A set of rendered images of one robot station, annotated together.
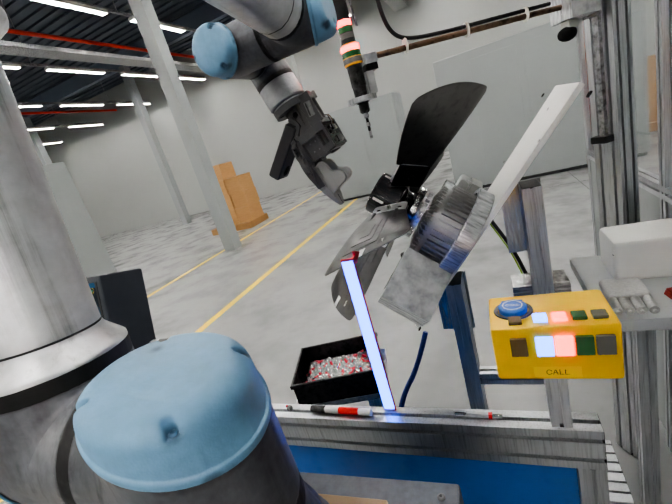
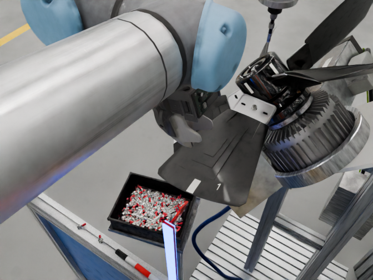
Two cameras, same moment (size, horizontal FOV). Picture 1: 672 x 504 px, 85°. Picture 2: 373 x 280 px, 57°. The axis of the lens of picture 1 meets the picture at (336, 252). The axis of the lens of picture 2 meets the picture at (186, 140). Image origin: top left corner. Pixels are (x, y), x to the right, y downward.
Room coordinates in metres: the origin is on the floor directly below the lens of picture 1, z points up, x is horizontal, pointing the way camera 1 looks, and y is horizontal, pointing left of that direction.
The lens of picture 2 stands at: (0.35, -0.08, 1.75)
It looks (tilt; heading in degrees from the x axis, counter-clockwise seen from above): 50 degrees down; 8
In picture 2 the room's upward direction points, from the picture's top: straight up
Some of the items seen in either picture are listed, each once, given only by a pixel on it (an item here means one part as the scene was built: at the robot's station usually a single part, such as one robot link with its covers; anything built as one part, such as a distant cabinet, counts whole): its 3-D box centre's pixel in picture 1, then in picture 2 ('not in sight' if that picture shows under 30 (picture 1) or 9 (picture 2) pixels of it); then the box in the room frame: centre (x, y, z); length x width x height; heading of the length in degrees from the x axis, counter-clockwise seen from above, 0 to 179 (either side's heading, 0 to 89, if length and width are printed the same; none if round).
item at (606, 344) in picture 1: (606, 344); not in sight; (0.41, -0.31, 1.04); 0.02 x 0.01 x 0.03; 65
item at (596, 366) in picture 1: (549, 337); not in sight; (0.48, -0.28, 1.02); 0.16 x 0.10 x 0.11; 65
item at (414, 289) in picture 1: (414, 286); (245, 178); (0.87, -0.17, 0.98); 0.20 x 0.16 x 0.20; 65
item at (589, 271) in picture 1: (641, 285); not in sight; (0.80, -0.71, 0.85); 0.36 x 0.24 x 0.03; 155
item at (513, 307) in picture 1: (512, 308); not in sight; (0.50, -0.24, 1.08); 0.04 x 0.04 x 0.02
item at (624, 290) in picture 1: (627, 295); not in sight; (0.74, -0.62, 0.87); 0.15 x 0.09 x 0.02; 152
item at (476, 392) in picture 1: (478, 401); (265, 228); (1.01, -0.31, 0.46); 0.09 x 0.04 x 0.91; 155
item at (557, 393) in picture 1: (556, 390); not in sight; (0.48, -0.28, 0.92); 0.03 x 0.03 x 0.12; 65
